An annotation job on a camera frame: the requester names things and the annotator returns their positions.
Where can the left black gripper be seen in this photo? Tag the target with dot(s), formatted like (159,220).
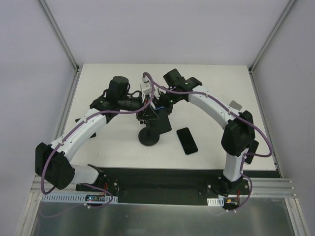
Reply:
(141,114)

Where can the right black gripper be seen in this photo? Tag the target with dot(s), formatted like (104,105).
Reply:
(160,104)

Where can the blue-edged black phone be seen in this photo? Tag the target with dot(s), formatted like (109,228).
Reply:
(162,124)

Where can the black clamp phone stand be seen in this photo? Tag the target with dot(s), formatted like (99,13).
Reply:
(148,136)

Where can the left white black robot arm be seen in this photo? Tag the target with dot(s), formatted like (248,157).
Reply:
(53,160)

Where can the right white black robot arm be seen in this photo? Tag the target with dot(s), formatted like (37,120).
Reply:
(238,135)

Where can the teal-edged black phone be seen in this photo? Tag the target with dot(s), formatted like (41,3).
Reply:
(187,141)

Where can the silver folding phone stand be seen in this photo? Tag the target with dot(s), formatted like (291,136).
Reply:
(233,104)

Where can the white-edged black phone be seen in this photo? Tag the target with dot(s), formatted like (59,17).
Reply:
(251,151)

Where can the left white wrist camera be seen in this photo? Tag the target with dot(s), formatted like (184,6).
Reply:
(147,90)

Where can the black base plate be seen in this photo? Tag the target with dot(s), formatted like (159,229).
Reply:
(162,186)

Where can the left aluminium frame post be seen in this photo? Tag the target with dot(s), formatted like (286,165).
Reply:
(58,33)

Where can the aluminium frame post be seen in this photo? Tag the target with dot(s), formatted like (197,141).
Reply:
(58,33)
(272,34)

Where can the right white cable duct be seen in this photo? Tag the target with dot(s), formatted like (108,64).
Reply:
(221,201)

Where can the white cable duct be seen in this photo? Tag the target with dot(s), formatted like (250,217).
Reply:
(221,201)
(79,198)

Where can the left white cable duct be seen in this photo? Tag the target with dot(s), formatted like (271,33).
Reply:
(79,198)

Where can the right aluminium frame post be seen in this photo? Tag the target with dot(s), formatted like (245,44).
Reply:
(272,34)

